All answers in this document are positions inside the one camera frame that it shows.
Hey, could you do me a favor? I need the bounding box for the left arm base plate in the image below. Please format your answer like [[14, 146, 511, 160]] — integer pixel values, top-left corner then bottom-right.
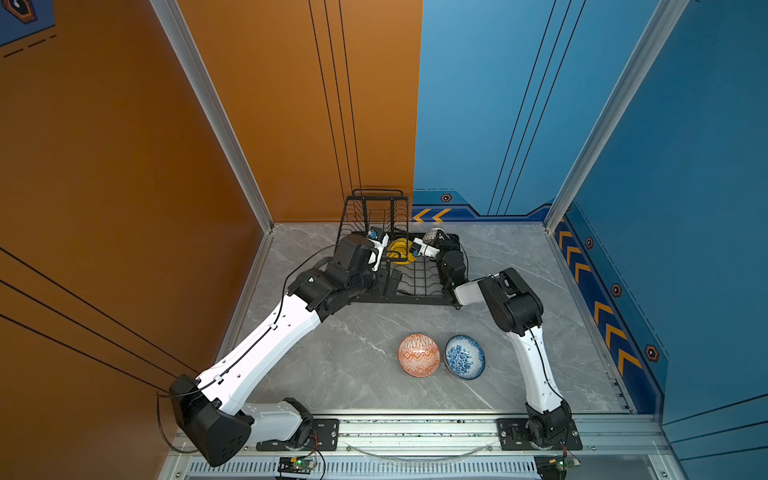
[[256, 418, 340, 453]]

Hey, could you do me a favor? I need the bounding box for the blue white floral bowl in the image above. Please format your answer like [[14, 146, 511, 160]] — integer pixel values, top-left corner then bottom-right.
[[444, 335, 486, 380]]

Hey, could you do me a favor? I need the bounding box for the aluminium corner post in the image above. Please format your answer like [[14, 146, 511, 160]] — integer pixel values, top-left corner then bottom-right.
[[150, 0, 274, 234], [543, 0, 689, 234]]

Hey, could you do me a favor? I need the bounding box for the black white patterned bowl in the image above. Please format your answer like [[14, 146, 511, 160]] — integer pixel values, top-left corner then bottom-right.
[[422, 227, 445, 248]]

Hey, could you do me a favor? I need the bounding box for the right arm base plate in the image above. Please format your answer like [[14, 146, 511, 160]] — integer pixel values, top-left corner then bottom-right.
[[496, 417, 584, 451]]

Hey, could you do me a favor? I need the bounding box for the aluminium corner post left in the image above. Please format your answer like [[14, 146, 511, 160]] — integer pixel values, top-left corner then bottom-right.
[[150, 0, 274, 234]]

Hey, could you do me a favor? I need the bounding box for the yellow bowl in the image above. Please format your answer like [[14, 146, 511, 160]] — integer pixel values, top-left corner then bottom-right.
[[385, 238, 416, 265]]

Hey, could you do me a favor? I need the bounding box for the aluminium corner post right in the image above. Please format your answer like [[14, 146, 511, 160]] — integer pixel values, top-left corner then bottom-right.
[[543, 0, 689, 234]]

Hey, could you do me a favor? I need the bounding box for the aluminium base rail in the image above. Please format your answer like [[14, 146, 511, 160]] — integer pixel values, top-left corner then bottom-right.
[[160, 411, 686, 479]]

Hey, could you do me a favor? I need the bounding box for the left green circuit board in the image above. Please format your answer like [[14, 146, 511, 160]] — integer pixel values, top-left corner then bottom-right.
[[277, 456, 317, 478]]

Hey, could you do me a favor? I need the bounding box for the green circuit board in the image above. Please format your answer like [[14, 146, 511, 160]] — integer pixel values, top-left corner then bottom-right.
[[277, 456, 317, 478], [534, 456, 581, 480]]

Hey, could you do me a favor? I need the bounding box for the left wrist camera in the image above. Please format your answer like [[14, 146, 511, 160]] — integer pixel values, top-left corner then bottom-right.
[[366, 226, 389, 272]]

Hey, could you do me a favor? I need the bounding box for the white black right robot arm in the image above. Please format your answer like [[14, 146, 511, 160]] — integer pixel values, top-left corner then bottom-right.
[[410, 239, 575, 449]]

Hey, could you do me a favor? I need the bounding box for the orange white patterned bowl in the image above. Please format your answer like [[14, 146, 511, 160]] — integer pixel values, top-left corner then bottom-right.
[[398, 334, 441, 378]]

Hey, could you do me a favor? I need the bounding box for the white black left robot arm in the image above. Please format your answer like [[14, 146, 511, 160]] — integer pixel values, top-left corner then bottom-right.
[[165, 227, 391, 467]]

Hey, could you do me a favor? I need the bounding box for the black wire dish rack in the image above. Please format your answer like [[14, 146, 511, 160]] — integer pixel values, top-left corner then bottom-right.
[[338, 188, 466, 309]]

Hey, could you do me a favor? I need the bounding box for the right green circuit board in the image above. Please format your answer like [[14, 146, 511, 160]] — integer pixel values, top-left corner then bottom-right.
[[534, 456, 581, 480]]

